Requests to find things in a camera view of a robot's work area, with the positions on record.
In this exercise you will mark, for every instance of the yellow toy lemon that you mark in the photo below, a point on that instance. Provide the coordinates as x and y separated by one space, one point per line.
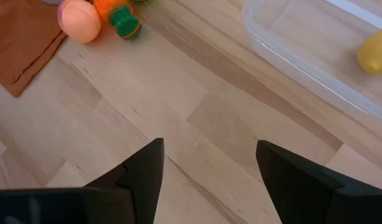
376 51

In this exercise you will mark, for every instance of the clear plastic tupperware container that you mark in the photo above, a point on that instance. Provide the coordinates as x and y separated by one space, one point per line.
303 46

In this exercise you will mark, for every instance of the orange-brown cloth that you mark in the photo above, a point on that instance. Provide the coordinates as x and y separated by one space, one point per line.
20 40

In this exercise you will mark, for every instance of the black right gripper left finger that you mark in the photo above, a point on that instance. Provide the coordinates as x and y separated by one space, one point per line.
141 186

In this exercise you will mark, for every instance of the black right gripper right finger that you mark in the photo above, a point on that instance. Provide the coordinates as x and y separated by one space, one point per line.
303 193

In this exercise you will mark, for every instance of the pink toy peach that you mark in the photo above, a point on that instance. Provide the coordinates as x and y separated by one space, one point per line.
80 21

